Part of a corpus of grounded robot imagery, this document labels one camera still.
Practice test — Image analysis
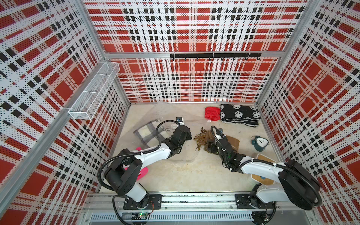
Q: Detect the teal alarm clock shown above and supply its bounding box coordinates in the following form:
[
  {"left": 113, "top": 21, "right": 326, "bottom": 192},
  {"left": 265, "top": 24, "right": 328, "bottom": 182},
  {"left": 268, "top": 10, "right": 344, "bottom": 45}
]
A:
[{"left": 251, "top": 136, "right": 269, "bottom": 152}]

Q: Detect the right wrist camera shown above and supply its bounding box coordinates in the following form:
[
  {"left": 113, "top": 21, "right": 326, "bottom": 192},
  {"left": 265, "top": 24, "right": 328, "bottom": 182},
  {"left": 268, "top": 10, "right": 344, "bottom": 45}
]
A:
[{"left": 217, "top": 128, "right": 224, "bottom": 136}]

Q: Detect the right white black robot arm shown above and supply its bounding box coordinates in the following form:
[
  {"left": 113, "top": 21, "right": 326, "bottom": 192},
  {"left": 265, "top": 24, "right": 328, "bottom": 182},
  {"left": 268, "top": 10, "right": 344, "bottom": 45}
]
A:
[{"left": 214, "top": 135, "right": 323, "bottom": 211}]

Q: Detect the red knitted scarf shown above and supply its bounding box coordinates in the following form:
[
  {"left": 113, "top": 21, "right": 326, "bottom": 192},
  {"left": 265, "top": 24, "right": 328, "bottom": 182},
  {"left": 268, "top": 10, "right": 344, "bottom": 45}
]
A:
[{"left": 204, "top": 106, "right": 221, "bottom": 121}]

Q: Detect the wooden board with blue print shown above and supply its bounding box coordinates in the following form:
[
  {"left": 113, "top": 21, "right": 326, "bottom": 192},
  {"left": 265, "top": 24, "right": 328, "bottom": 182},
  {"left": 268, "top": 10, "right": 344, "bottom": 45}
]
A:
[{"left": 250, "top": 153, "right": 278, "bottom": 186}]

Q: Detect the black wall hook rail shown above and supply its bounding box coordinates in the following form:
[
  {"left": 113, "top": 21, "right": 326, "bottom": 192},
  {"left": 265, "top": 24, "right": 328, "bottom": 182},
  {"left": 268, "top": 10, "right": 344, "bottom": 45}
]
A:
[{"left": 170, "top": 52, "right": 262, "bottom": 59}]

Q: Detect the white wire mesh basket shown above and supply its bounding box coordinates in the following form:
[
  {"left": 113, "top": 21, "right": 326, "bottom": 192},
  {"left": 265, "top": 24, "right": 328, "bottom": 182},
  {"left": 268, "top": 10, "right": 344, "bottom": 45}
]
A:
[{"left": 68, "top": 61, "right": 120, "bottom": 120}]

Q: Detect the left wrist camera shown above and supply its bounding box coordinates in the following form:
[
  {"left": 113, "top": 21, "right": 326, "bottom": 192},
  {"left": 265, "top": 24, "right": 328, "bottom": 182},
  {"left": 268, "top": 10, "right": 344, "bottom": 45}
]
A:
[{"left": 176, "top": 117, "right": 184, "bottom": 125}]

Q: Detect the clear plastic vacuum bag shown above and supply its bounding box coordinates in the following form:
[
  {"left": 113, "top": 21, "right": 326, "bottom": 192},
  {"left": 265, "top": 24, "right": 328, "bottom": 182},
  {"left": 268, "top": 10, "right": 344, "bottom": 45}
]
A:
[{"left": 129, "top": 102, "right": 198, "bottom": 166}]

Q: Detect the black smiley face scarf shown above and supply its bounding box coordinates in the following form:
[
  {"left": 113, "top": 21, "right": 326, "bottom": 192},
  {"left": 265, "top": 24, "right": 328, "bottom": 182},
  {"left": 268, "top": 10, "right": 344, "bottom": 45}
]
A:
[{"left": 220, "top": 104, "right": 261, "bottom": 127}]

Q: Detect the brown plaid scarf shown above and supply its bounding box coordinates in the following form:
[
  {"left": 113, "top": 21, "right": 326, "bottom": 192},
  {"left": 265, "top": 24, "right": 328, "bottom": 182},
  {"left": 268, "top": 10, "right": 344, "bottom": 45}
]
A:
[{"left": 194, "top": 127, "right": 240, "bottom": 155}]

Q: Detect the aluminium front rail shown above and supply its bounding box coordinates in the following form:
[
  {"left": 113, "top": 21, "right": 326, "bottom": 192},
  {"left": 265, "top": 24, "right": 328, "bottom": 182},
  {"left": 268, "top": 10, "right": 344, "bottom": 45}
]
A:
[{"left": 80, "top": 192, "right": 319, "bottom": 225}]

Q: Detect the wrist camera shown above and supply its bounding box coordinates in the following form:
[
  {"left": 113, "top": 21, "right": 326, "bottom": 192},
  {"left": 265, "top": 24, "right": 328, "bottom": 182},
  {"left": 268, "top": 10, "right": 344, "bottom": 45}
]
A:
[
  {"left": 176, "top": 117, "right": 184, "bottom": 125},
  {"left": 217, "top": 128, "right": 224, "bottom": 136}
]

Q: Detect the pink panda toy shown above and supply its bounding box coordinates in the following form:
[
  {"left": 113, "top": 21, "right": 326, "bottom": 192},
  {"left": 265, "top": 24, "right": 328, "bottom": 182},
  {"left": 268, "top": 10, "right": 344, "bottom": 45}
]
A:
[{"left": 124, "top": 147, "right": 149, "bottom": 181}]

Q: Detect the cream grey plaid scarf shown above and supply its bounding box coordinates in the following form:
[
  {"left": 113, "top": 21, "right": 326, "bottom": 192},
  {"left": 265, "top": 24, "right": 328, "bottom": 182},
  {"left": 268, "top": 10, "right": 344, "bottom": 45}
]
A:
[{"left": 133, "top": 119, "right": 169, "bottom": 148}]

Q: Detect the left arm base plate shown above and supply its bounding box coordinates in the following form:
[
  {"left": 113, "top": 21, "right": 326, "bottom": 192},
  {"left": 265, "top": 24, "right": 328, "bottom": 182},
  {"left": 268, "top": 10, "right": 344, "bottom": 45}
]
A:
[{"left": 123, "top": 194, "right": 163, "bottom": 210}]

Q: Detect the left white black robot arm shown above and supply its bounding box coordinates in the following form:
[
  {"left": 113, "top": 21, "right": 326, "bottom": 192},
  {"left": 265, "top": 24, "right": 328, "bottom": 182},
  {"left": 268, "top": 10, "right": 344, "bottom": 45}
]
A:
[{"left": 97, "top": 117, "right": 192, "bottom": 208}]

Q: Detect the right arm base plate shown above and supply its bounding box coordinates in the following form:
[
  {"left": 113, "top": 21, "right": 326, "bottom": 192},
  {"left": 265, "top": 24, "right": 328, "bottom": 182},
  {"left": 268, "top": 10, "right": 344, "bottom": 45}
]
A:
[{"left": 235, "top": 193, "right": 274, "bottom": 209}]

